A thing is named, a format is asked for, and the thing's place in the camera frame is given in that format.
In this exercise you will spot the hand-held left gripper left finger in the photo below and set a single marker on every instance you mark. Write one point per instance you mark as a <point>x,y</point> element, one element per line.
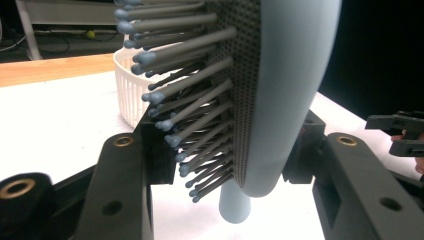
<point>113,186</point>

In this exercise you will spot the white plastic basket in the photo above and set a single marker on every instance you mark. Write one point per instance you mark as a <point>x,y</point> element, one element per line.
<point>131,96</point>

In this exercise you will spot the small yellow ball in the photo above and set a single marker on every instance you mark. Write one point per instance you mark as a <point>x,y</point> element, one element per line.
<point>89,33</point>

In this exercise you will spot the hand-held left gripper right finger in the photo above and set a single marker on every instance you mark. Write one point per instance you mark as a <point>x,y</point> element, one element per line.
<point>360,193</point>

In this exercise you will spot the white board sheet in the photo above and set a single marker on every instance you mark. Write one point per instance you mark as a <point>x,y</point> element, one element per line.
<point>50,133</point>

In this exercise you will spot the white metal desk frame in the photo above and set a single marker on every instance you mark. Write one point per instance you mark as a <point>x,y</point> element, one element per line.
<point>66,13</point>

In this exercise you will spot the light blue hairbrush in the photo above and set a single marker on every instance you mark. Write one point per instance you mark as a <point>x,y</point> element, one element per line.
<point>283,100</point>

